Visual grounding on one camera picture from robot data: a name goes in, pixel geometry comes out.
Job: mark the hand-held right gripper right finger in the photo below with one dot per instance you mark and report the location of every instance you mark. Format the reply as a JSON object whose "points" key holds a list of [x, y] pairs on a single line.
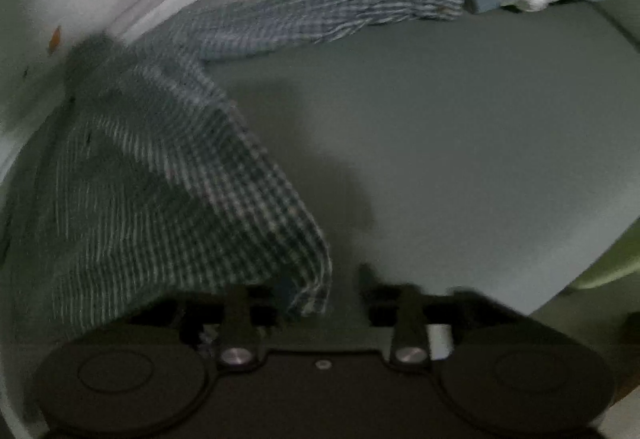
{"points": [[409, 314]]}

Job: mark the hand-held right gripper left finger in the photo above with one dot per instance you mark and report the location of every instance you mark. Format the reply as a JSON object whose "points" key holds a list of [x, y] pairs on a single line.
{"points": [[239, 319]]}

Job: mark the blue white plaid shirt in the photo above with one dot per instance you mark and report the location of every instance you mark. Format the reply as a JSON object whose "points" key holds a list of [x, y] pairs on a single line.
{"points": [[165, 179]]}

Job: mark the light green cloth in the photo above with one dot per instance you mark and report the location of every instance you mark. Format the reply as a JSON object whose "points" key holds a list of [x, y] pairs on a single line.
{"points": [[611, 261]]}

